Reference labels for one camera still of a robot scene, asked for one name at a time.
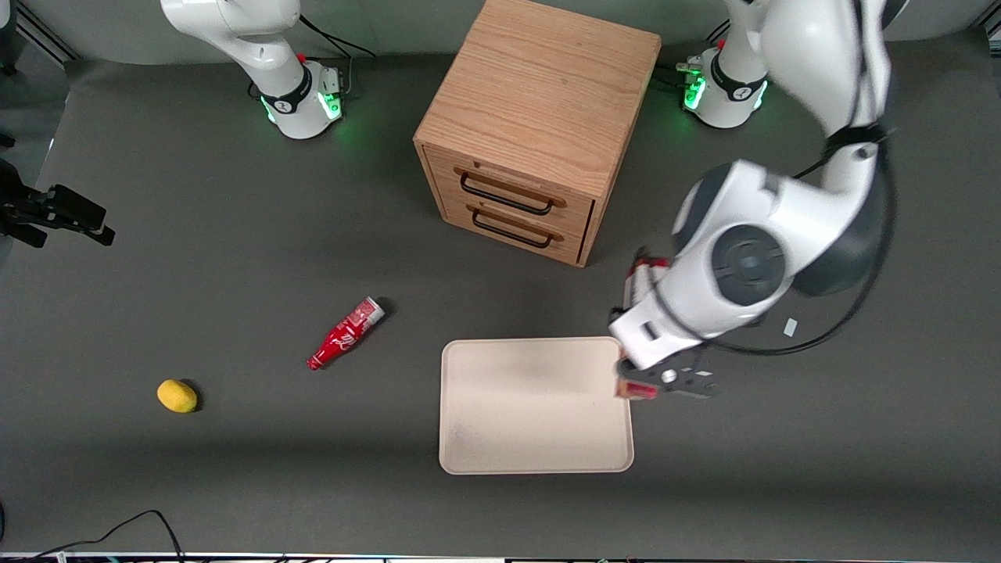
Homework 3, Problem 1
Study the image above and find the aluminium frame rail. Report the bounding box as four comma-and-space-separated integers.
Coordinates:
14, 0, 81, 65

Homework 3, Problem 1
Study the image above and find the red cola bottle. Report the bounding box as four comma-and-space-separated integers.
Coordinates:
306, 296, 387, 372

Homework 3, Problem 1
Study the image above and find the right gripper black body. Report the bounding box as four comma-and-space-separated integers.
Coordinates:
0, 159, 52, 229

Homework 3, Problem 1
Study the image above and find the beige rectangular tray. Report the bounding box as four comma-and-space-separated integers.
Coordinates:
439, 336, 636, 476

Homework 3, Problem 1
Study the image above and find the black drawer handle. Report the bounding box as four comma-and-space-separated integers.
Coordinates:
458, 171, 557, 217
470, 205, 555, 250

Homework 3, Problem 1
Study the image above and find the red cookie box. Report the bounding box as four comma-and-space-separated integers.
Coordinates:
616, 253, 672, 401

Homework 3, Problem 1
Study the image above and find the wooden drawer front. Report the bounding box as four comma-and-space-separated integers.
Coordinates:
426, 145, 599, 237
440, 192, 587, 265

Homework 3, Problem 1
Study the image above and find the black looped floor cable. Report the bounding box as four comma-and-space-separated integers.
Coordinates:
0, 509, 186, 563

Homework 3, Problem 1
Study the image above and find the wooden drawer cabinet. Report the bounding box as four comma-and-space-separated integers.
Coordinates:
412, 0, 664, 269

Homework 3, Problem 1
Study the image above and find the black base cable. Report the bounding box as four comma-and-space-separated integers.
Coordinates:
299, 13, 378, 100

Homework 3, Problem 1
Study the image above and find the yellow lemon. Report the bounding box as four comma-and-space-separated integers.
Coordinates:
156, 378, 199, 414

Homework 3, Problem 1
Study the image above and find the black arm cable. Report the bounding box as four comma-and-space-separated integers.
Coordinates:
696, 125, 899, 358

